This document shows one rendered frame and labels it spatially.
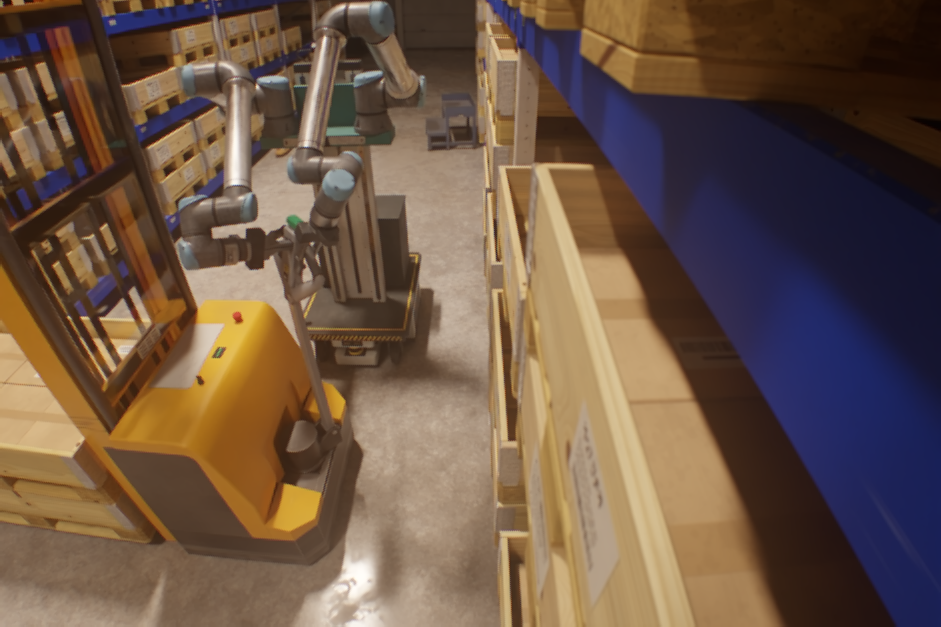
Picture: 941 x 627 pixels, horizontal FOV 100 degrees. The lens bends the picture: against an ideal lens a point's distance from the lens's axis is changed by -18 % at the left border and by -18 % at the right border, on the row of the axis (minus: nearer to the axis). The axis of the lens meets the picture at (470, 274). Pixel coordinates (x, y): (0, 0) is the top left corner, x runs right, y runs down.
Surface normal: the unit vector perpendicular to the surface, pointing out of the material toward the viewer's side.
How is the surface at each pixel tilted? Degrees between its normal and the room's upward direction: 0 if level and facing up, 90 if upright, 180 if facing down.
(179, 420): 0
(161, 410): 0
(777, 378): 90
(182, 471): 90
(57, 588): 0
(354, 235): 90
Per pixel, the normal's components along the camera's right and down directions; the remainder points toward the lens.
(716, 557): 0.00, -0.83
